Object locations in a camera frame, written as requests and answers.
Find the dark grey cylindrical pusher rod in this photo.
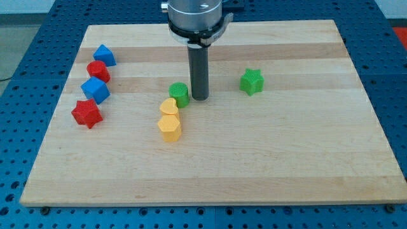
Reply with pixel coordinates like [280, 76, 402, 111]
[188, 47, 209, 101]

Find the green star block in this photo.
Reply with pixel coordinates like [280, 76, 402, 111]
[239, 68, 265, 96]

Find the wooden board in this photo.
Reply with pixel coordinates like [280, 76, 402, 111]
[20, 20, 406, 207]

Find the yellow hexagon block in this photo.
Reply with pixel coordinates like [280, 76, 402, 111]
[158, 115, 182, 142]

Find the red cylinder block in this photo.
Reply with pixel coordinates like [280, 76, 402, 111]
[86, 60, 111, 83]

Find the blue triangle block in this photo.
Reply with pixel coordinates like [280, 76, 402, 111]
[93, 44, 116, 67]

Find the red star block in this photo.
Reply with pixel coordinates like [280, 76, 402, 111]
[71, 99, 103, 128]

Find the green cylinder block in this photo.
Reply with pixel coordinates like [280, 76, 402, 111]
[169, 82, 190, 108]

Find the blue cube block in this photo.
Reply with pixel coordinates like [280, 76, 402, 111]
[81, 76, 110, 104]

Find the yellow heart block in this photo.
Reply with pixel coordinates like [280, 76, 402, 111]
[159, 97, 180, 120]

